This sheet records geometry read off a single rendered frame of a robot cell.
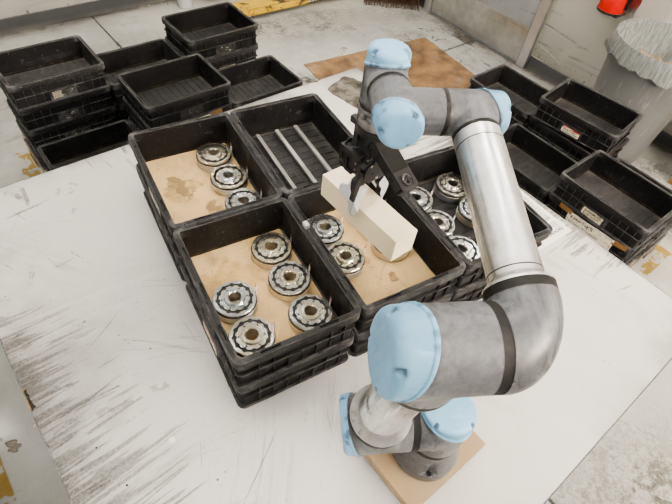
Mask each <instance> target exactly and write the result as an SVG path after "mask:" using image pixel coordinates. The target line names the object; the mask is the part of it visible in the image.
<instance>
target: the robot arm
mask: <svg viewBox="0 0 672 504"><path fill-rule="evenodd" d="M411 55H412V53H411V49H410V48H409V47H408V45H406V44H405V43H403V42H401V41H399V40H396V39H391V38H381V39H377V40H374V41H373V42H371V43H370V45H369V46H368V50H367V54H366V59H365V60H364V64H365V65H364V71H363V78H362V85H361V91H360V98H359V105H358V112H357V114H356V113H355V114H352V115H351V118H350V121H351V122H352V123H353V124H355V127H354V134H353V136H352V137H350V138H348V139H347V140H346V141H344V142H341V145H340V152H339V160H338V163H339V164H340V165H341V166H342V167H343V168H344V169H345V170H346V171H347V172H348V173H349V174H355V176H354V177H352V178H351V180H350V182H349V184H347V183H341V184H340V185H339V191H340V192H341V194H342V195H343V197H344V198H345V200H346V201H347V203H348V211H349V214H350V215H351V216H353V215H354V214H356V213H357V212H358V211H359V206H360V205H361V202H362V198H363V196H364V195H365V193H366V191H367V187H366V186H365V182H366V183H368V184H369V183H370V182H372V183H373V184H374V186H375V187H376V189H375V191H376V194H377V195H378V196H380V197H381V198H383V196H384V194H385V192H386V190H387V188H388V185H389V184H390V186H391V188H392V190H393V191H394V193H395V195H396V196H402V195H404V194H406V193H408V192H410V191H411V190H413V189H414V188H416V187H417V185H418V181H417V180H416V178H415V176H414V174H413V173H412V171H411V169H410V168H409V166H408V164H407V163H406V161H405V159H404V157H403V156H402V154H401V152H400V151H399V149H403V148H405V147H407V146H409V145H410V146H412V145H413V144H415V143H416V142H417V141H418V140H419V139H420V138H421V136H451V137H452V141H453V145H454V148H455V152H456V156H457V161H458V165H459V169H460V173H461V177H462V181H463V186H464V190H465V194H466V198H467V202H468V207H469V211H470V215H471V219H472V223H473V228H474V232H475V236H476V240H477V244H478V248H479V253H480V257H481V261H482V265H483V269H484V274H485V278H486V282H487V285H486V286H485V288H484V289H483V291H482V299H483V301H455V302H423V303H420V302H416V301H405V302H402V303H399V304H390V305H386V306H384V307H383V308H381V309H380V310H379V311H378V312H377V314H376V315H375V317H374V319H373V321H372V324H371V328H370V337H369V338H368V367H369V373H370V378H371V381H372V383H371V384H368V385H366V386H364V387H362V388H361V389H360V390H359V391H358V392H357V393H353V392H348V393H345V394H342V395H340V397H339V405H340V417H341V430H342V442H343V451H344V453H345V454H346V455H348V456H357V457H361V456H363V455H375V454H390V453H392V455H393V457H394V459H395V461H396V463H397V464H398V466H399V467H400V468H401V469H402V470H403V471H404V472H405V473H406V474H408V475H409V476H411V477H413V478H415V479H417V480H421V481H435V480H438V479H441V478H443V477H444V476H446V475H447V474H448V473H449V472H450V471H451V470H452V469H453V467H454V466H455V464H456V462H457V459H458V456H459V447H460V445H461V444H462V443H463V442H464V441H465V440H467V439H468V438H469V437H470V435H471V434H472V431H473V429H474V427H475V424H476V420H477V411H476V407H475V404H474V402H473V400H472V398H471V397H479V396H494V395H512V394H517V393H520V392H523V391H525V390H527V389H529V388H530V387H532V386H533V385H535V384H536V383H537V382H538V381H540V380H541V379H542V378H543V376H544V375H545V374H546V373H547V372H548V370H549V369H550V368H551V366H552V364H553V363H554V361H555V358H556V356H557V354H558V351H559V347H560V344H561V341H562V336H563V328H564V311H563V302H562V297H561V294H560V290H559V288H558V284H557V281H556V278H555V277H554V276H553V275H552V274H550V273H547V272H545V271H544V267H543V264H542V261H541V257H540V254H539V251H538V248H537V244H536V241H535V238H534V235H533V231H532V228H531V225H530V222H529V218H528V215H527V212H526V208H525V205H524V202H523V199H522V195H521V192H520V189H519V186H518V182H517V179H516V176H515V173H514V169H513V166H512V163H511V160H510V156H509V153H508V150H507V146H506V143H505V140H504V137H503V134H504V133H505V131H506V130H507V128H508V126H509V123H510V120H511V113H512V112H511V111H510V108H511V101H510V99H509V97H508V95H507V94H506V93H505V92H503V91H500V90H489V89H486V88H477V89H461V88H430V87H412V85H411V82H410V80H409V77H408V71H409V68H410V67H411V64H410V61H411ZM350 141H351V142H350ZM347 142H349V143H347ZM342 151H343V152H344V156H343V161H342V160H341V154H342Z"/></svg>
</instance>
